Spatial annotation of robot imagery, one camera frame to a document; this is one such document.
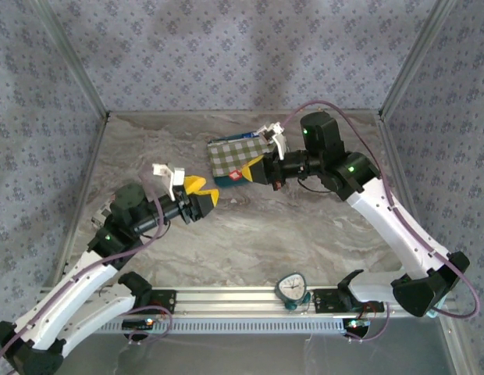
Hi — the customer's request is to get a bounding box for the green white checkered cloth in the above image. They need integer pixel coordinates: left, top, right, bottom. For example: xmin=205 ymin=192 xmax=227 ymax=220
xmin=206 ymin=135 xmax=271 ymax=177

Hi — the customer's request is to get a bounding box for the metal frame side rail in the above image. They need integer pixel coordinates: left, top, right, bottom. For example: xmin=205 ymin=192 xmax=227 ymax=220
xmin=41 ymin=111 xmax=110 ymax=292

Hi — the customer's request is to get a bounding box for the metal frame corner post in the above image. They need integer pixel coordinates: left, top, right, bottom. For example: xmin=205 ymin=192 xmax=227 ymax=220
xmin=33 ymin=0 xmax=111 ymax=120
xmin=378 ymin=0 xmax=458 ymax=118

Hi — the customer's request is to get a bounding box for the teal analog alarm clock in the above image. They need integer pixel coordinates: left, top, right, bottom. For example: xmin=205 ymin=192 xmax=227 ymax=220
xmin=274 ymin=273 xmax=310 ymax=314

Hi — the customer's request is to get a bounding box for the grey slotted cable duct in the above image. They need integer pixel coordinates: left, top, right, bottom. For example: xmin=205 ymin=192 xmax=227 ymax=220
xmin=95 ymin=315 xmax=370 ymax=334

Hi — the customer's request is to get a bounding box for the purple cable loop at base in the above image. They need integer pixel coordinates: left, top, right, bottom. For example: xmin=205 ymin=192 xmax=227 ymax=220
xmin=124 ymin=305 xmax=175 ymax=347
xmin=345 ymin=302 xmax=392 ymax=345

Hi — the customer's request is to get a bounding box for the aluminium extrusion rail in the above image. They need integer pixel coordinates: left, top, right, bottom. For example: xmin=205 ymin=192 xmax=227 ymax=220
xmin=150 ymin=287 xmax=347 ymax=314

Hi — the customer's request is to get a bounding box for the small circuit board with light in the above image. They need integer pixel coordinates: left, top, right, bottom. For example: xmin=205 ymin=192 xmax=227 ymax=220
xmin=122 ymin=317 xmax=155 ymax=330
xmin=343 ymin=317 xmax=372 ymax=330

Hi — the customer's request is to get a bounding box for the checkered green cloth pouch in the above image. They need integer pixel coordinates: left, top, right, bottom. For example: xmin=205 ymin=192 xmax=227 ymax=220
xmin=208 ymin=131 xmax=269 ymax=189

